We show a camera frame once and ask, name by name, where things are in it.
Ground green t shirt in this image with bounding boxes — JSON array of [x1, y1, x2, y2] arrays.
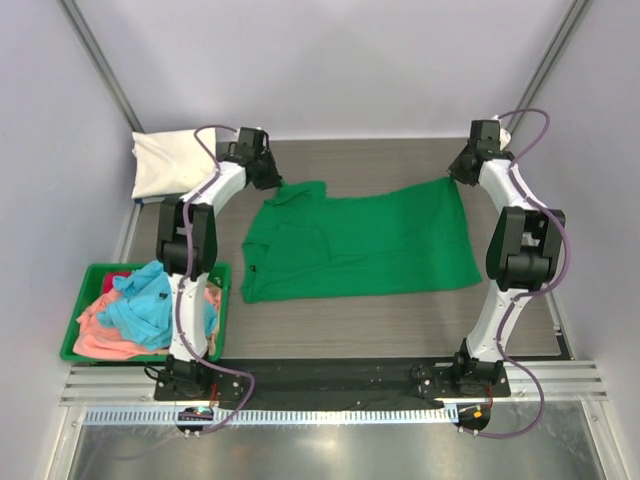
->
[[241, 177, 482, 303]]

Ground green plastic tray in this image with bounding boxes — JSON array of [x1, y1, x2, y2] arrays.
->
[[59, 263, 233, 362]]

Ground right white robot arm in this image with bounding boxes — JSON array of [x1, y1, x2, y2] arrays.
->
[[447, 118, 566, 396]]

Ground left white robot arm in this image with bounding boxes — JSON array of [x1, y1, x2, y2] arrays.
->
[[154, 127, 282, 401]]

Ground folded white t shirt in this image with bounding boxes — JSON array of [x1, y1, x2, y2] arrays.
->
[[131, 129, 216, 200]]

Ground magenta t shirt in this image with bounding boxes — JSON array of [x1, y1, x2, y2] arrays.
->
[[101, 270, 132, 294]]

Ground beige t shirt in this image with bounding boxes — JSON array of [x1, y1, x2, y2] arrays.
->
[[205, 281, 222, 355]]

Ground light blue t shirt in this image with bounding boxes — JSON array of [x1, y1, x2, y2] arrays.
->
[[97, 260, 172, 351]]

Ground pink t shirt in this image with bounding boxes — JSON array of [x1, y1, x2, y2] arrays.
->
[[73, 290, 170, 361]]

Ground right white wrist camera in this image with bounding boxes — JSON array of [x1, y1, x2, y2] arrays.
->
[[491, 115, 511, 151]]

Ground right aluminium frame post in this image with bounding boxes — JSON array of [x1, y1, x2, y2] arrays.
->
[[518, 0, 592, 108]]

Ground aluminium frame post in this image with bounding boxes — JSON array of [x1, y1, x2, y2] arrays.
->
[[518, 0, 592, 108], [57, 0, 144, 133]]

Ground left aluminium frame post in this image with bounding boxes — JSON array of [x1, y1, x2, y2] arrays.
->
[[57, 0, 144, 133]]

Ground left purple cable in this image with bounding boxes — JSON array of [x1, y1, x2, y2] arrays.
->
[[172, 124, 257, 436]]

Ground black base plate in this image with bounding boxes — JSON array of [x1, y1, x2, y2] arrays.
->
[[144, 357, 511, 411]]

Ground aluminium rail profile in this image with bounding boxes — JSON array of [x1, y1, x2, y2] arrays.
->
[[60, 360, 608, 405]]

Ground white slotted cable duct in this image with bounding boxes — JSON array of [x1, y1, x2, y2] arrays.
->
[[84, 404, 458, 427]]

